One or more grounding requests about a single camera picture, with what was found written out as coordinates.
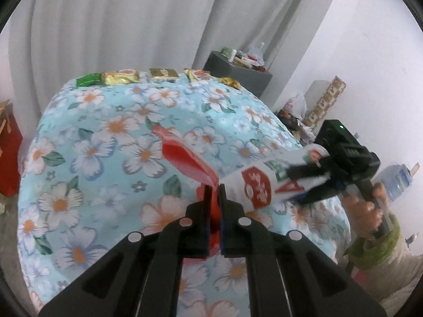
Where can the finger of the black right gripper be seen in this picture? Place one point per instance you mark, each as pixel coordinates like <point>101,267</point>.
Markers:
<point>310,171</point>

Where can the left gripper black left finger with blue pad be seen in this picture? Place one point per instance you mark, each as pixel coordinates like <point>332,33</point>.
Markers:
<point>141,275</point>

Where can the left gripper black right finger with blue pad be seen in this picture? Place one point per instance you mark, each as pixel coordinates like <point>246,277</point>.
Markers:
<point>288,275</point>

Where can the white bottle red cap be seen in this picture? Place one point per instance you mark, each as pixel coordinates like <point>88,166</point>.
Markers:
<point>262,179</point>

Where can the red plastic wrapper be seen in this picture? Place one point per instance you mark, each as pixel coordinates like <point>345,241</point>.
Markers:
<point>184,159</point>

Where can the person right hand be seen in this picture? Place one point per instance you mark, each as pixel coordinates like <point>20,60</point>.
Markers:
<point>364,218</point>

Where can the blue water jug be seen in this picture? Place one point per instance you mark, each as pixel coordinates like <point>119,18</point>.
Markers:
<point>396,179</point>

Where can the green fluffy sleeve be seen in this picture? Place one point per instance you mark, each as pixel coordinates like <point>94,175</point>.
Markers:
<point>368,254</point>

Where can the dark grey cabinet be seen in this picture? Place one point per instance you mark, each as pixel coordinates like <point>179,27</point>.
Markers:
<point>252,80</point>

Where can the floral light blue tablecloth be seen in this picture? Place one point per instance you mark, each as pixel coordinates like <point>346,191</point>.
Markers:
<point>95,171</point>

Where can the crumpled gold wrapper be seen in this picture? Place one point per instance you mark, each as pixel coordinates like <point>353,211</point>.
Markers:
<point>230,82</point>

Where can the clear plastic bag on cabinet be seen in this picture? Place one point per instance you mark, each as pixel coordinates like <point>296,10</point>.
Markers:
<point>256,53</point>

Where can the white small bottle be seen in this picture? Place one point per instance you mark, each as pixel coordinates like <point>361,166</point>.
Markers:
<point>232,55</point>

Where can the orange yellow snack packet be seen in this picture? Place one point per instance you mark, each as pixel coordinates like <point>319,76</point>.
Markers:
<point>197,75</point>

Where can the gold box packet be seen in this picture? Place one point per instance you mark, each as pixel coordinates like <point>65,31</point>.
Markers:
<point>161,74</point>

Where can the red gift bag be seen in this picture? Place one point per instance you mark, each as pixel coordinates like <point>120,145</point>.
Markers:
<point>10,142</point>

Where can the green snack packet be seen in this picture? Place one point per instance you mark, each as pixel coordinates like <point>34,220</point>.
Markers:
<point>89,80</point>

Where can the grey curtain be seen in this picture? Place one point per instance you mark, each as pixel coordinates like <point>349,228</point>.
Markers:
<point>53,41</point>

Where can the white bag by wall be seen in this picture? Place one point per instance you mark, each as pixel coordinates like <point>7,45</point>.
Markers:
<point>296,106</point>

